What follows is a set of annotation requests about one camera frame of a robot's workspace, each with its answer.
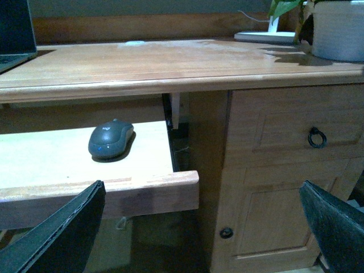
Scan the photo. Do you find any grey laptop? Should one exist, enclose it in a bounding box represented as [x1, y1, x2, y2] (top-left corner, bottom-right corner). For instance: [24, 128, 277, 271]
[1, 0, 37, 73]

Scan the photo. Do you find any wooden upper drawer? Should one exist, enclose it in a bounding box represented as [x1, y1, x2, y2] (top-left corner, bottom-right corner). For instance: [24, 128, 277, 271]
[225, 84, 363, 167]

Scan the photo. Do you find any white plant pot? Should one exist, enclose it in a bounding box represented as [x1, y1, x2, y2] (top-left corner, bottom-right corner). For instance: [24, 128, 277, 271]
[312, 1, 363, 62]

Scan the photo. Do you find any wooden desk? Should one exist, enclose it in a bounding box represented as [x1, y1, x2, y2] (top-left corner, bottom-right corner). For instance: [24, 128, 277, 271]
[0, 12, 364, 271]

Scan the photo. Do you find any black round door knob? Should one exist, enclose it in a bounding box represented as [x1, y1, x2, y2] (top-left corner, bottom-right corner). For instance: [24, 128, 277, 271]
[219, 227, 234, 239]

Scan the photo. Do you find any grey Logitech wireless mouse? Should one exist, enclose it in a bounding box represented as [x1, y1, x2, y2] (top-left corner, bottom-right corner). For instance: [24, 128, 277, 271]
[88, 119, 134, 159]

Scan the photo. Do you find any wooden keyboard tray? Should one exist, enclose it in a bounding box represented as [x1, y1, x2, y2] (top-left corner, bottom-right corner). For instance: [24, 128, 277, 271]
[1, 121, 199, 229]

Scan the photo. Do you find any wooden cabinet door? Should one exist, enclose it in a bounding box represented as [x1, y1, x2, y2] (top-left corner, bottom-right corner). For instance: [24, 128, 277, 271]
[218, 161, 355, 258]

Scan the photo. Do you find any black ring drawer pull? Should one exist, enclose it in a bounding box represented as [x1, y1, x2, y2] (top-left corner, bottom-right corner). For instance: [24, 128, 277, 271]
[308, 127, 328, 149]

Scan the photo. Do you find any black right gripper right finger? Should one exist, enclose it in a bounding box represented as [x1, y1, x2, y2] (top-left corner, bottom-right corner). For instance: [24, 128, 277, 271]
[299, 180, 363, 272]

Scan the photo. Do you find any white lamp cable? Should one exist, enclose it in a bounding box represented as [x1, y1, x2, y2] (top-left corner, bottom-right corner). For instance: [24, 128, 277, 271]
[237, 10, 270, 23]

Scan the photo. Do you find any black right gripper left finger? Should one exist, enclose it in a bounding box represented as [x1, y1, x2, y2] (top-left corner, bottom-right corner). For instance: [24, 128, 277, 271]
[1, 180, 106, 272]

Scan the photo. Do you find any white lamp base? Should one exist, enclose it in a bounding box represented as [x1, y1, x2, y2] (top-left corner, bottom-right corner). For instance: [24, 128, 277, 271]
[234, 16, 295, 44]

